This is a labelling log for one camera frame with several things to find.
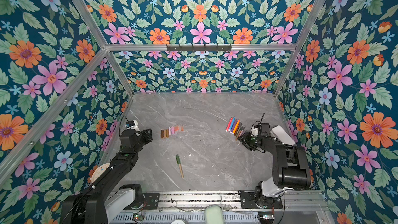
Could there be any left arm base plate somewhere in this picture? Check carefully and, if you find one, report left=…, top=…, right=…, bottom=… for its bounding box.
left=143, top=193, right=160, bottom=210

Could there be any white rectangular box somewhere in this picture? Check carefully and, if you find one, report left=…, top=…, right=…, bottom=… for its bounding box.
left=271, top=125, right=295, bottom=146

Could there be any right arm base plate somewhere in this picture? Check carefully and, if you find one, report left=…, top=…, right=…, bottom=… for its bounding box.
left=238, top=190, right=283, bottom=209

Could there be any tan cap brown pen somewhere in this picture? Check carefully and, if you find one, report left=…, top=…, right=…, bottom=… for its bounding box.
left=236, top=126, right=245, bottom=139

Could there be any black wall hook rail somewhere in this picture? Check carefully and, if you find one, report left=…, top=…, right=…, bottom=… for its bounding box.
left=166, top=44, right=232, bottom=52

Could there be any blue marker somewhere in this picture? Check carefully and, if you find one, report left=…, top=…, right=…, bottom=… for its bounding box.
left=228, top=117, right=236, bottom=133

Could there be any pink highlighter marker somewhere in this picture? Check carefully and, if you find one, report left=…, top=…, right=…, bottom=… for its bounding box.
left=226, top=117, right=234, bottom=132

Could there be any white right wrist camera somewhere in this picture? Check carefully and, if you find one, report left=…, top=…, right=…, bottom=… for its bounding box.
left=251, top=125, right=261, bottom=137

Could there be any pale green rounded object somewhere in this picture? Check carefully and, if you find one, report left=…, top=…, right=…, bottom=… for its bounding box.
left=204, top=205, right=225, bottom=224

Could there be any beige round alarm clock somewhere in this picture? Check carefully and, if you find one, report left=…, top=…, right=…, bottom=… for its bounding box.
left=91, top=163, right=110, bottom=183

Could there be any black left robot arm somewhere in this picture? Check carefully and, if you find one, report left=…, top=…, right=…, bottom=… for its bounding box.
left=61, top=129, right=153, bottom=224

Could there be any purple marker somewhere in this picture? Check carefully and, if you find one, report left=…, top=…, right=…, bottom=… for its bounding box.
left=230, top=118, right=238, bottom=133

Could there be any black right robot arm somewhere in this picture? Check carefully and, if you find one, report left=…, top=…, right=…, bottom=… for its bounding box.
left=238, top=122, right=312, bottom=208

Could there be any orange marker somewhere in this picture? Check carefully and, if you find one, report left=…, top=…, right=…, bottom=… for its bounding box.
left=233, top=120, right=240, bottom=135

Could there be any green cap beige pen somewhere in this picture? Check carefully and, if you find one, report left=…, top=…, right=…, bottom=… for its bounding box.
left=176, top=155, right=184, bottom=178

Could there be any brown pen clear grip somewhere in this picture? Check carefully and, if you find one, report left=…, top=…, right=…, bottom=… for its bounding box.
left=235, top=122, right=243, bottom=139

